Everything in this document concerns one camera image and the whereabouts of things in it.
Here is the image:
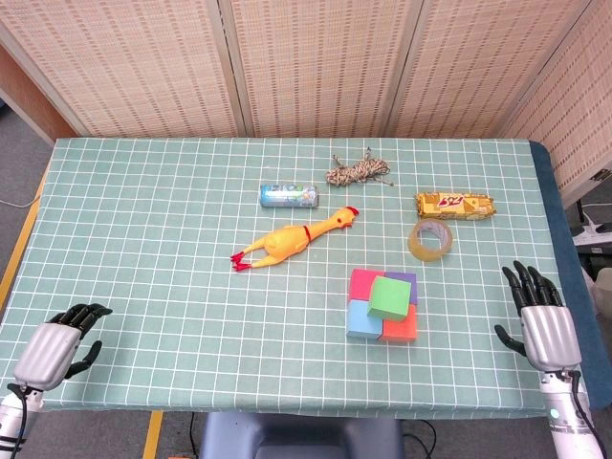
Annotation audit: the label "braided rope bundle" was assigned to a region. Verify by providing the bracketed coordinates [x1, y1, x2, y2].
[325, 146, 396, 188]

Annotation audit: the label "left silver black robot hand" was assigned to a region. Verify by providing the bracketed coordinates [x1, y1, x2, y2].
[12, 302, 114, 392]

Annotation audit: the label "yellow snack package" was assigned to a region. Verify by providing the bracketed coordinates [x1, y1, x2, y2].
[413, 191, 497, 222]

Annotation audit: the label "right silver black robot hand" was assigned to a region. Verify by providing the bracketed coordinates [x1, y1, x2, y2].
[493, 260, 583, 374]

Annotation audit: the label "purple foam cube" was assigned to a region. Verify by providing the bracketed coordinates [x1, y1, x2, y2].
[384, 271, 419, 306]

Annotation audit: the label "dark blue table edge padding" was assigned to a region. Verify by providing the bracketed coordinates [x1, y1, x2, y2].
[528, 140, 612, 410]

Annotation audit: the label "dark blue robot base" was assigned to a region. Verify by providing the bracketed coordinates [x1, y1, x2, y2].
[198, 411, 405, 459]

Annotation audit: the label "yellow rubber chicken toy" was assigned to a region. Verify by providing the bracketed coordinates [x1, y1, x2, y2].
[230, 206, 361, 273]

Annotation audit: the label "white floor cable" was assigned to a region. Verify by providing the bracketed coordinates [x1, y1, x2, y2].
[0, 188, 43, 209]

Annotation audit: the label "light blue foam cube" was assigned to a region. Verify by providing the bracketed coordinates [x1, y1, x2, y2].
[345, 299, 385, 340]

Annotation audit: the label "woven bamboo screen panel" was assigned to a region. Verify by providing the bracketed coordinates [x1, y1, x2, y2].
[219, 0, 425, 139]
[386, 0, 599, 140]
[499, 0, 612, 207]
[0, 0, 240, 139]

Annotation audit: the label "green checkered tablecloth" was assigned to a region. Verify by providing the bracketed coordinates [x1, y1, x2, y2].
[0, 137, 590, 422]

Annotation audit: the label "black box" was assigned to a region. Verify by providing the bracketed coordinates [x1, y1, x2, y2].
[578, 247, 609, 282]

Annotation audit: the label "blue drink can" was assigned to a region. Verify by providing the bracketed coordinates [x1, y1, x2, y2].
[259, 184, 320, 209]

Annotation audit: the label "yellow floor tape strip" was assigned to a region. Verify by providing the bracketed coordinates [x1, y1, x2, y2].
[0, 169, 50, 310]
[142, 410, 164, 459]

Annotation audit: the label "white power strip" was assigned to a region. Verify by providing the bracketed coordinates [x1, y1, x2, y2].
[571, 220, 612, 248]

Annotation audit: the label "orange foam cube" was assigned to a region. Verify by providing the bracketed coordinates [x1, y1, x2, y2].
[380, 304, 419, 343]

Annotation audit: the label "pink foam cube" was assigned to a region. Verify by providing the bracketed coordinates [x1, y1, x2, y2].
[348, 268, 386, 302]

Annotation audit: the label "green foam cube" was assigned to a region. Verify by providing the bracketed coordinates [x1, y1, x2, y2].
[366, 275, 413, 320]

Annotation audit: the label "clear packing tape roll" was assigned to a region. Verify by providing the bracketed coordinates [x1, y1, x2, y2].
[407, 218, 454, 263]

